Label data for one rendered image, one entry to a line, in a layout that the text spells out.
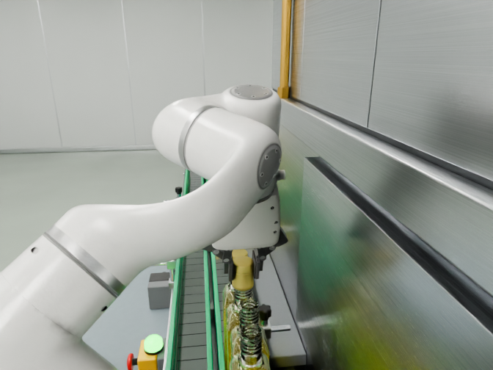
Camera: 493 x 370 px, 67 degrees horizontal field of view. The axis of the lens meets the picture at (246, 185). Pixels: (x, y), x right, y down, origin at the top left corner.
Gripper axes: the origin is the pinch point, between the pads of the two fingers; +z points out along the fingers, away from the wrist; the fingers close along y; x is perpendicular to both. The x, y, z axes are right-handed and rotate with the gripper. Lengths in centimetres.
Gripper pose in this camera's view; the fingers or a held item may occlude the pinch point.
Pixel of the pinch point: (243, 265)
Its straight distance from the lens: 60.4
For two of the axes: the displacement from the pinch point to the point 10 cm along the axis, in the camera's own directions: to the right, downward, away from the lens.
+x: 1.4, 5.6, -8.2
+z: -0.4, 8.3, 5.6
